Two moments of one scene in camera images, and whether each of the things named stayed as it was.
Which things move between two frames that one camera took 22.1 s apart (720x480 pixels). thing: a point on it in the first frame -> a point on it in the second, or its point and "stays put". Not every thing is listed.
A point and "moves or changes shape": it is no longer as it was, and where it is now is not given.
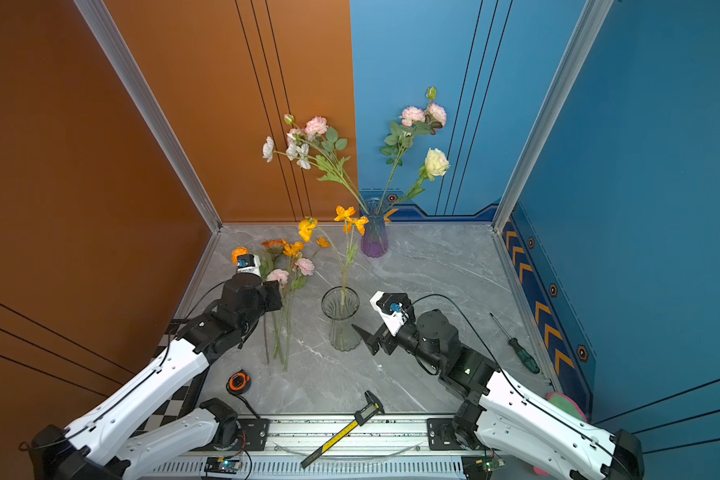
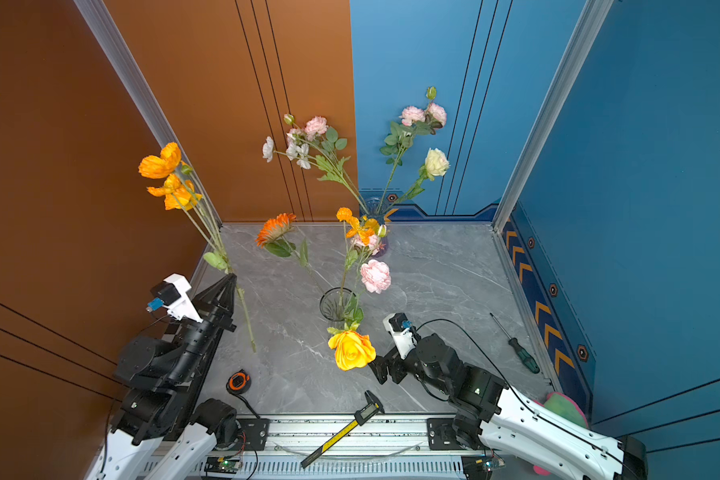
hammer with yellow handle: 360,418 stays put
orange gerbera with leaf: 274,246 moves or changes shape
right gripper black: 372,343 -> 394,361
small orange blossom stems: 294,248 -> 182,191
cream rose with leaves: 435,165 stays put
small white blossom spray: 331,170 stays put
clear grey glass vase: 340,305 stays put
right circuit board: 480,467 stays put
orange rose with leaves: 265,268 -> 353,349
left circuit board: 219,464 stays put
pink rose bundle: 280,318 -> 371,271
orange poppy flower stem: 309,226 moves or changes shape
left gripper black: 274,294 -> 215,315
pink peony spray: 414,119 stays put
